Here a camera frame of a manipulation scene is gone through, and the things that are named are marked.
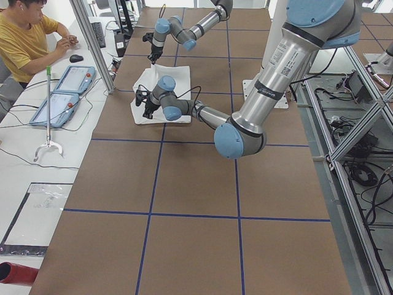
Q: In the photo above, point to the blue teach pendant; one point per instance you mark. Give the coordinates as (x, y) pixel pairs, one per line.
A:
(62, 107)
(76, 79)

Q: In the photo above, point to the clear plastic bag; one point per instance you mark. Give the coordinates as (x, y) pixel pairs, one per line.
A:
(31, 229)

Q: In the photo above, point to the black computer mouse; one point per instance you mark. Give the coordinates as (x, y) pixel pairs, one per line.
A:
(75, 58)

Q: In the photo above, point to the person in yellow shirt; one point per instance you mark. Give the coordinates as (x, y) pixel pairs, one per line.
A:
(30, 40)

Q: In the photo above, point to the aluminium frame post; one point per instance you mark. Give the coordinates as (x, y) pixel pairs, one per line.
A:
(85, 27)

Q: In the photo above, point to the aluminium frame structure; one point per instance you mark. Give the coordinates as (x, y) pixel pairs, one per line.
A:
(349, 124)

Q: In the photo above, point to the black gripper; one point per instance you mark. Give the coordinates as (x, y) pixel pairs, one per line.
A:
(149, 106)
(155, 50)

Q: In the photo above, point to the black keyboard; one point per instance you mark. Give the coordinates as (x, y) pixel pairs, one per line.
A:
(98, 33)

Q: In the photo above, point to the blue teach pendant far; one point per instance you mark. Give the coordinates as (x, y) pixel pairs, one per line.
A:
(76, 79)

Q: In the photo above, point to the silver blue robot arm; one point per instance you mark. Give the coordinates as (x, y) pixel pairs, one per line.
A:
(186, 37)
(309, 26)

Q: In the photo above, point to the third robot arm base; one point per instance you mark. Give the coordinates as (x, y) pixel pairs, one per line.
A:
(380, 63)

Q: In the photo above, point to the green-handled reacher grabber tool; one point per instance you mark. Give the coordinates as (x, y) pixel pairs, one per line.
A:
(49, 142)

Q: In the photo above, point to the red cylinder object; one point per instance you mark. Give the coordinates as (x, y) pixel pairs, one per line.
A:
(17, 274)

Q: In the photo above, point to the blue teach pendant near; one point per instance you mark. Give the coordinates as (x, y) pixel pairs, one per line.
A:
(62, 107)

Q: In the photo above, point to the white long-sleeve printed shirt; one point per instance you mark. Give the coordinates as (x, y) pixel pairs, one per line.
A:
(170, 87)

